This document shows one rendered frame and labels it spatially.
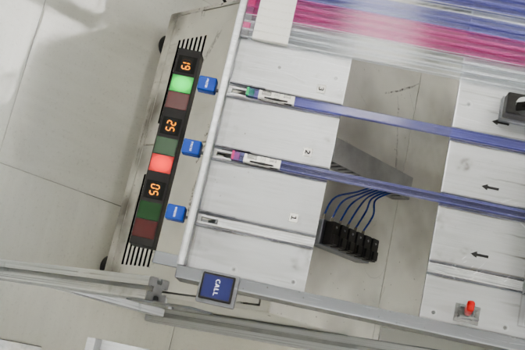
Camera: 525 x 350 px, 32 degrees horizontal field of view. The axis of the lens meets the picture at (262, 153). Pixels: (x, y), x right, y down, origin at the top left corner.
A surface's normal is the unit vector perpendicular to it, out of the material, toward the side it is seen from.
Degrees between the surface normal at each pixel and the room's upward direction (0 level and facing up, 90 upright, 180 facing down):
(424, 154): 0
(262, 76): 48
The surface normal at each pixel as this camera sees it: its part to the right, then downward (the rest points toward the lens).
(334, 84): -0.04, -0.25
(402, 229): 0.69, -0.03
